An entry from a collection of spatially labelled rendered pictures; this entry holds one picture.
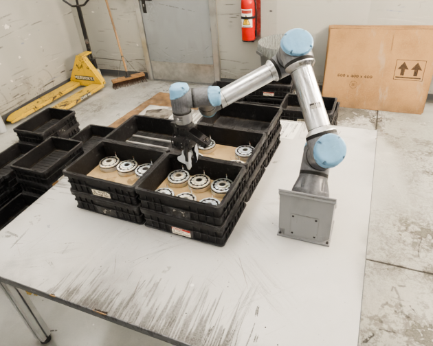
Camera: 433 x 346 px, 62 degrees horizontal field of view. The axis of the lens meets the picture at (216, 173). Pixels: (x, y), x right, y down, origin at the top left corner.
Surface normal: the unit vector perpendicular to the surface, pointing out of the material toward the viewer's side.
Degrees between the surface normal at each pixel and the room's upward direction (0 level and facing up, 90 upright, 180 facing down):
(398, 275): 0
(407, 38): 81
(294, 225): 90
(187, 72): 90
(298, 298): 0
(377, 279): 0
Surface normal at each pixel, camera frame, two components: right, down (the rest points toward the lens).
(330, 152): 0.02, 0.02
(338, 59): -0.38, 0.38
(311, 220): -0.37, 0.57
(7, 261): -0.07, -0.81
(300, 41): -0.04, -0.23
